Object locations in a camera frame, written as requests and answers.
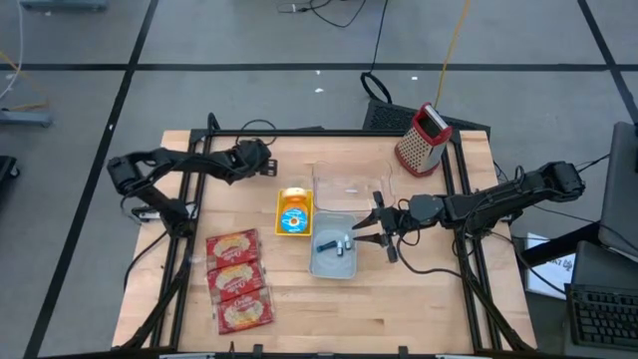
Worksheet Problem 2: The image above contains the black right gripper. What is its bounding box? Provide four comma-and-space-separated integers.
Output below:
351, 190, 418, 264

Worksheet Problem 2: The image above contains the red popcorn packet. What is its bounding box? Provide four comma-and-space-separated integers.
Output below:
213, 286, 276, 336
205, 259, 267, 305
204, 227, 262, 273

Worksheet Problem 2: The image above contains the clear plastic bin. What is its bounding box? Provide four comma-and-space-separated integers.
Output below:
311, 159, 399, 213

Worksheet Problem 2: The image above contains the white plastic bin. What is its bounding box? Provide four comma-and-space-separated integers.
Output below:
308, 209, 360, 280

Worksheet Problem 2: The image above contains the black mesh computer case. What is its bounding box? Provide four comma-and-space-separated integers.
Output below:
362, 98, 492, 137

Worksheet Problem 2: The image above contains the white paper sheet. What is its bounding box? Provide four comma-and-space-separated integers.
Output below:
525, 231, 578, 301

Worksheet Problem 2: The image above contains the dark grey laptop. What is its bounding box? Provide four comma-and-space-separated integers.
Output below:
570, 240, 638, 289

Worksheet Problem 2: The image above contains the grey stand base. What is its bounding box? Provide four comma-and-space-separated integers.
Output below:
0, 109, 54, 129
19, 0, 110, 13

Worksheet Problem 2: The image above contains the black keyboard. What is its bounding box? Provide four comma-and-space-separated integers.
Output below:
565, 282, 638, 351

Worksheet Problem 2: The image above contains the black floor object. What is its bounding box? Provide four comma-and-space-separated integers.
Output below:
0, 155, 21, 196

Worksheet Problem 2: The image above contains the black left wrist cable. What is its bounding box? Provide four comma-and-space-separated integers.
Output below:
233, 118, 278, 147

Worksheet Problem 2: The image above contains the black aluminium table frame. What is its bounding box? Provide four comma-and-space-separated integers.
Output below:
112, 112, 537, 353

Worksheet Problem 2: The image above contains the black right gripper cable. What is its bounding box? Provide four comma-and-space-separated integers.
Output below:
396, 226, 469, 279

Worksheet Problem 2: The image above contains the metal box grater red handle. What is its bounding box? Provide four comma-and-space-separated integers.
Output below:
394, 102, 455, 179

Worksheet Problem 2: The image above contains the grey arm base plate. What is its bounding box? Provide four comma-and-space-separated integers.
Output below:
132, 202, 162, 222

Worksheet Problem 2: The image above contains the thick black cable loop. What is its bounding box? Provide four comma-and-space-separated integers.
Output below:
359, 71, 395, 105

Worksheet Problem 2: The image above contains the black hanging cable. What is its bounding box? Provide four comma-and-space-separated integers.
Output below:
368, 0, 391, 76

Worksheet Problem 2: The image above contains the yellow hanging cable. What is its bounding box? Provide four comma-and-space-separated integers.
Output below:
433, 0, 473, 110

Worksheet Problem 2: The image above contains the white floor cable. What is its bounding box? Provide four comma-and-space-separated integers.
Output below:
0, 0, 26, 101

